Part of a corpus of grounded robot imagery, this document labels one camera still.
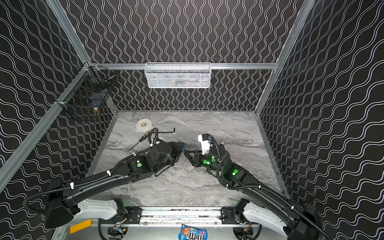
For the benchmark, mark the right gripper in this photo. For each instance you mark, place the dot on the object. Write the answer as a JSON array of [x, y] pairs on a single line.
[[197, 157]]

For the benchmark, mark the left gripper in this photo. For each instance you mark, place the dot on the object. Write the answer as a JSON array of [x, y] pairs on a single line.
[[180, 147]]

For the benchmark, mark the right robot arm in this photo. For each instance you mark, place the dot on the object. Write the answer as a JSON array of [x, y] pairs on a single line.
[[263, 205]]

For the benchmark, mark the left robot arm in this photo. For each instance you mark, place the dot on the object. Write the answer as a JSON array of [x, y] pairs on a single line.
[[61, 203]]

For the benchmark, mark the yellow black screwdriver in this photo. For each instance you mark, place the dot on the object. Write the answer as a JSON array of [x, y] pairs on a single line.
[[144, 137]]

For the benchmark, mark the white tape roll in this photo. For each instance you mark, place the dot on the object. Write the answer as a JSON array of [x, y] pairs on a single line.
[[144, 125]]

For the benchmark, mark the M&M's candy bag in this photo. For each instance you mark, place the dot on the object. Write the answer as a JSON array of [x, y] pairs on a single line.
[[192, 233]]

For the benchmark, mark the brass item in basket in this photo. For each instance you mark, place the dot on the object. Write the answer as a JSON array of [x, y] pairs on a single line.
[[96, 113]]

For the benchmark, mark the yellow block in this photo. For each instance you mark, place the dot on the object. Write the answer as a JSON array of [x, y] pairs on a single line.
[[81, 226]]

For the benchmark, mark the white wire mesh basket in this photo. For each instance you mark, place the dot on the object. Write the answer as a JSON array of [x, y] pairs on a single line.
[[178, 75]]

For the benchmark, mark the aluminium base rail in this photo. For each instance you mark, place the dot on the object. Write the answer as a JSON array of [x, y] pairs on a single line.
[[200, 216]]

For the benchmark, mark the black wire basket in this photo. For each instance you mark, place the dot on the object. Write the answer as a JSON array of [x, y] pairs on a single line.
[[92, 91]]

